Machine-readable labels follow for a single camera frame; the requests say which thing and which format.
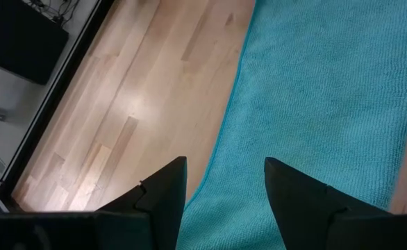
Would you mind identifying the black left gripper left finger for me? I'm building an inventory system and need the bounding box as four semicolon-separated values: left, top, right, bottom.
0;156;188;250

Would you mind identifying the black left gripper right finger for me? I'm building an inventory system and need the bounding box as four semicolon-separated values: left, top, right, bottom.
264;156;407;250

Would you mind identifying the blue microfiber towel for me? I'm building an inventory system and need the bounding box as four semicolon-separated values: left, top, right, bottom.
175;0;407;250

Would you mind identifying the black aluminium table frame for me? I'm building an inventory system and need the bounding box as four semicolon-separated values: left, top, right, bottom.
0;0;116;206

